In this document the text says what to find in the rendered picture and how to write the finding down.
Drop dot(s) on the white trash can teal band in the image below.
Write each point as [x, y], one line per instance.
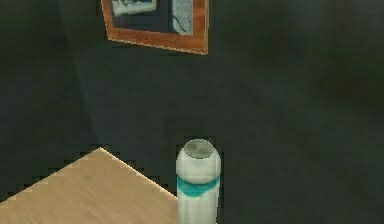
[198, 196]

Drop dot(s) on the wooden framed wall picture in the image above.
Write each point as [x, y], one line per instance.
[160, 37]

